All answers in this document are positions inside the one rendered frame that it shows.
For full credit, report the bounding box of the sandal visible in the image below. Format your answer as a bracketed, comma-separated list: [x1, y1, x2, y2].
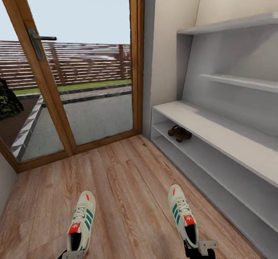
[176, 130, 192, 143]
[168, 126, 186, 137]

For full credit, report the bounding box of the gym shoe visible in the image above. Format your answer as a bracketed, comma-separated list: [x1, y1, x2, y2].
[67, 191, 96, 253]
[168, 184, 200, 249]

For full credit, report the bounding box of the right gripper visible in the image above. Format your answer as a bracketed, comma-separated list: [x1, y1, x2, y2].
[184, 240, 216, 259]

